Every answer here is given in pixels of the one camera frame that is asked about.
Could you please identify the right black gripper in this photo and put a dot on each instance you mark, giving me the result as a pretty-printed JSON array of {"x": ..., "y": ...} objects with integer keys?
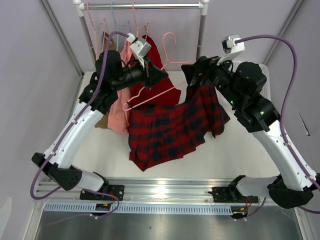
[{"x": 209, "y": 65}]

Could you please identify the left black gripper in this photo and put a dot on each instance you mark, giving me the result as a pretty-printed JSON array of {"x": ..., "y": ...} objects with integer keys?
[{"x": 151, "y": 74}]

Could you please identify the pink wire hanger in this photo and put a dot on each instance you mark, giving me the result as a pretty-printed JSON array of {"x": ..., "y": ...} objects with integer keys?
[{"x": 169, "y": 89}]

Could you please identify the red plaid skirt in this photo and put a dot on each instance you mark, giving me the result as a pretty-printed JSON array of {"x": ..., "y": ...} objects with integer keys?
[{"x": 159, "y": 134}]

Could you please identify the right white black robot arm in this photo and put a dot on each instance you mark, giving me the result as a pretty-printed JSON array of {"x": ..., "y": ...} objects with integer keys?
[{"x": 292, "y": 188}]

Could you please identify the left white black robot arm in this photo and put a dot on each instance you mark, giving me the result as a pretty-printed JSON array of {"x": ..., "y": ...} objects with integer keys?
[{"x": 94, "y": 102}]

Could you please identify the solid red skirt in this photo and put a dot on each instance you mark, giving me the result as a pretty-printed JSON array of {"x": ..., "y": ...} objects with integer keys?
[{"x": 170, "y": 98}]

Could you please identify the pink hanger holding red skirt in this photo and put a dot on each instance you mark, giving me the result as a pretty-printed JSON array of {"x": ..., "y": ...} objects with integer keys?
[{"x": 138, "y": 27}]

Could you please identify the pink skirt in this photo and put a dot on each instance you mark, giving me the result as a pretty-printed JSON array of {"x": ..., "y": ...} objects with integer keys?
[{"x": 118, "y": 118}]

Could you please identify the brown skirt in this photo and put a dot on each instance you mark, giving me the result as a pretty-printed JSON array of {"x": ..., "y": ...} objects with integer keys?
[{"x": 103, "y": 123}]

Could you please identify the pink hanger far left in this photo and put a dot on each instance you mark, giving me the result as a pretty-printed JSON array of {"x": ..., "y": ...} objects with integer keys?
[{"x": 100, "y": 27}]

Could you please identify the metal clothes rack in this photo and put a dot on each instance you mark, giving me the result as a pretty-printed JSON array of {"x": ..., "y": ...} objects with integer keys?
[{"x": 81, "y": 7}]

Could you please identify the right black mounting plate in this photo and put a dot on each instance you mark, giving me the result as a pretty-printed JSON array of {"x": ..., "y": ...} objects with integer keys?
[{"x": 225, "y": 194}]

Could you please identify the black mounting plate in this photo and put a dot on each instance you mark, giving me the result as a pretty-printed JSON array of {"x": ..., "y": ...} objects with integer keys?
[
  {"x": 225, "y": 194},
  {"x": 106, "y": 193}
]

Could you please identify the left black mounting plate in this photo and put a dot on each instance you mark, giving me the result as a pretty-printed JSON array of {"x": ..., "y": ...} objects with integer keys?
[{"x": 106, "y": 193}]

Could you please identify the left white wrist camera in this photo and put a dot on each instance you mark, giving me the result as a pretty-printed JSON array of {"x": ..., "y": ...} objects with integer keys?
[{"x": 139, "y": 48}]

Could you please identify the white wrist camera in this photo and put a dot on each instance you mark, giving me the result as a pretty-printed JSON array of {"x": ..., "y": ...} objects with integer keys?
[
  {"x": 139, "y": 48},
  {"x": 231, "y": 48}
]

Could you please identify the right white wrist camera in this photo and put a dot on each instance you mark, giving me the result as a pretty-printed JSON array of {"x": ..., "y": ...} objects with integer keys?
[{"x": 231, "y": 48}]

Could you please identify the blue wire hanger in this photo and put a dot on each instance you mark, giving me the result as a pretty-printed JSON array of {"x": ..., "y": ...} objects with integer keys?
[{"x": 119, "y": 28}]

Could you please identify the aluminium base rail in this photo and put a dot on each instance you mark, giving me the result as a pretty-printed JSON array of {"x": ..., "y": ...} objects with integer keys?
[{"x": 147, "y": 196}]

